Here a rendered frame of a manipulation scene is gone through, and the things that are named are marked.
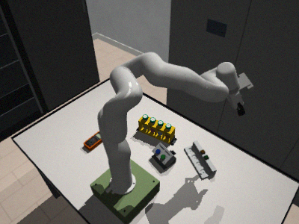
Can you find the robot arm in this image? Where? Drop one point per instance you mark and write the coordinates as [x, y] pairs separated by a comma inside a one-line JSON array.
[[129, 93]]

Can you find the grey button housing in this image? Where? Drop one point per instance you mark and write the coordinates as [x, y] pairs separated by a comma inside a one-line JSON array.
[[163, 156]]

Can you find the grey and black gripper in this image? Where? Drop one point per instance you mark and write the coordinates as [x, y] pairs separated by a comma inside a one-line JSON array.
[[236, 101]]

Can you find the orange handheld multimeter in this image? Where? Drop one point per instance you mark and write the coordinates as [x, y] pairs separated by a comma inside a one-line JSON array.
[[93, 142]]

